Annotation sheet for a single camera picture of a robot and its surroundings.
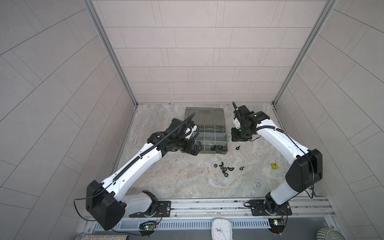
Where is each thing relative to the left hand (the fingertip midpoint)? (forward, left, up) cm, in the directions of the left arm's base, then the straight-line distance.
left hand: (197, 145), depth 75 cm
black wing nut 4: (-5, -25, -17) cm, 31 cm away
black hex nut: (-4, -11, -17) cm, 20 cm away
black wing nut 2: (-4, -14, -17) cm, 22 cm away
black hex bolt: (+7, -10, -16) cm, 20 cm away
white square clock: (-33, -11, -14) cm, 37 cm away
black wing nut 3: (-6, -19, -16) cm, 26 cm away
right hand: (+7, -19, -5) cm, 21 cm away
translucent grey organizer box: (+24, -10, -17) cm, 31 cm away
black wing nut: (+8, -25, -17) cm, 31 cm away
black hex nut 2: (-9, -16, -17) cm, 25 cm away
